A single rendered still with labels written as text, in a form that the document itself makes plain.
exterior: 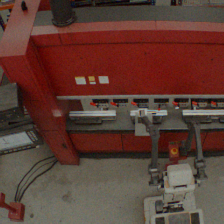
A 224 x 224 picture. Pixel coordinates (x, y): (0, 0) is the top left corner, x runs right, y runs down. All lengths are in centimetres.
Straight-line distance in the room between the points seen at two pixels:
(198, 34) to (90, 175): 254
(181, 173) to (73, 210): 183
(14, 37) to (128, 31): 88
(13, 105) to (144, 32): 116
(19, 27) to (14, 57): 29
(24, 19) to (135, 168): 248
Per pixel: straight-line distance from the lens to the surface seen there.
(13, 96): 265
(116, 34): 241
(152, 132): 273
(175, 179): 280
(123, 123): 353
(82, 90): 308
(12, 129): 292
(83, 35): 244
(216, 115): 359
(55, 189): 430
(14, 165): 460
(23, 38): 251
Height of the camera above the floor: 400
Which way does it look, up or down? 60 degrees down
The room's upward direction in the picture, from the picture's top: 9 degrees counter-clockwise
